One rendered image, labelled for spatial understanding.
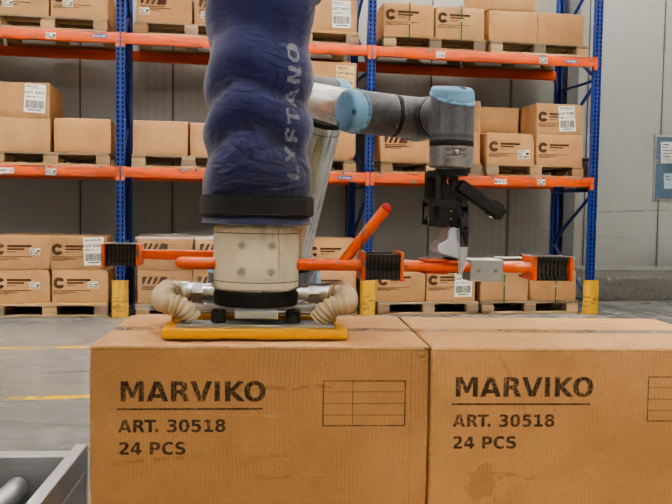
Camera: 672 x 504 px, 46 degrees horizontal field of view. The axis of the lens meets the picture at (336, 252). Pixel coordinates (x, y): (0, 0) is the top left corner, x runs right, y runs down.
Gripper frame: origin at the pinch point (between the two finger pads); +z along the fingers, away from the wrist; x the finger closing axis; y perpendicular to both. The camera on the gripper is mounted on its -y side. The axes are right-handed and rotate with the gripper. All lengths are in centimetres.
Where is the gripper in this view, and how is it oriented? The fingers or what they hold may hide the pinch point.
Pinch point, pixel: (458, 267)
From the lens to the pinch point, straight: 165.3
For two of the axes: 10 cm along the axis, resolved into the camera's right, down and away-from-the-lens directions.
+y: -10.0, -0.1, -0.9
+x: 0.9, 0.6, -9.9
